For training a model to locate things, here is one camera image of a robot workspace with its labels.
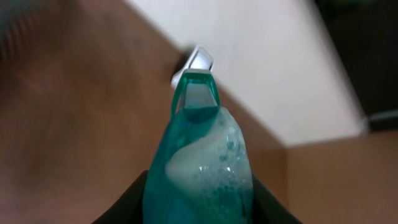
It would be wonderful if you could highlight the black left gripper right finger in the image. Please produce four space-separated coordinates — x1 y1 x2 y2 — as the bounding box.
252 175 302 224

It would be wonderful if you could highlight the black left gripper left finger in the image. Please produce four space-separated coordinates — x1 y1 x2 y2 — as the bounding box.
93 170 148 224

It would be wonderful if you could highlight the teal liquid bottle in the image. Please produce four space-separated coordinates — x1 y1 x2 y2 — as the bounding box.
142 69 254 224

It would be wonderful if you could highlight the white barcode scanner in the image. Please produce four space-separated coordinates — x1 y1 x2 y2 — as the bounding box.
170 45 215 89

